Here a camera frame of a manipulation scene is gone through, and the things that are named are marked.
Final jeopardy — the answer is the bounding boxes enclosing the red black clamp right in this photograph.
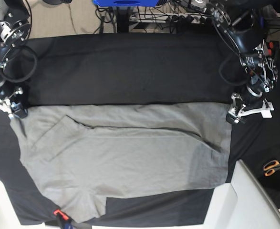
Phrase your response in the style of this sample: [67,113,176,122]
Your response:
[267,41,280,67]

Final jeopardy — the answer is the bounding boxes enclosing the grey T-shirt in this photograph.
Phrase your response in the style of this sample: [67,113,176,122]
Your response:
[10,103,231,222]

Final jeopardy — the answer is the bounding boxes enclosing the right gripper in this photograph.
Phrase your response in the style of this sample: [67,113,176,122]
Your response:
[0,82,28,119]

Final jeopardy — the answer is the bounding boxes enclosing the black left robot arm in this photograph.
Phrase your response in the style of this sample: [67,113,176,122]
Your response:
[207,0,280,124]

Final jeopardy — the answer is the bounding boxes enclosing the black stand column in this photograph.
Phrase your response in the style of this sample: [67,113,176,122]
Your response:
[114,7,134,33]

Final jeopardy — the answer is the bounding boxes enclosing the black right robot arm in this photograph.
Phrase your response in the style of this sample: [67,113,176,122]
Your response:
[0,0,38,118]

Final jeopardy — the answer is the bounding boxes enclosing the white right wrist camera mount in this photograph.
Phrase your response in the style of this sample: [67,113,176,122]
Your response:
[0,99,13,119]

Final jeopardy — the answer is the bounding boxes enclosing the white chair left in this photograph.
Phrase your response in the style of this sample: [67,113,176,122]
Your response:
[0,181,46,229]

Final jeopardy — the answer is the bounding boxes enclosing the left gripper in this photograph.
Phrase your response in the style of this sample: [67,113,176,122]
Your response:
[226,86,265,124]

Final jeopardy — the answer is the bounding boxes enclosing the orange handled scissors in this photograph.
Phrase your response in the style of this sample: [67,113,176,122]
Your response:
[263,160,280,177]

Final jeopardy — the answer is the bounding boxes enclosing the red black clamp bottom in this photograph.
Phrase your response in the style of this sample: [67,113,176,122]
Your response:
[53,209,74,229]

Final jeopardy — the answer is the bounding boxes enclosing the red black clamp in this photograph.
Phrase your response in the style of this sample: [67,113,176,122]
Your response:
[267,41,280,67]
[53,209,74,229]

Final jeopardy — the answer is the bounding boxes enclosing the white chair right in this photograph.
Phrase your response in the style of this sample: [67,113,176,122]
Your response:
[203,160,280,229]

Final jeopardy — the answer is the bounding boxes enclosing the white chair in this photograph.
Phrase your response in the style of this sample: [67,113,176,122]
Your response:
[203,160,280,229]
[0,181,46,229]

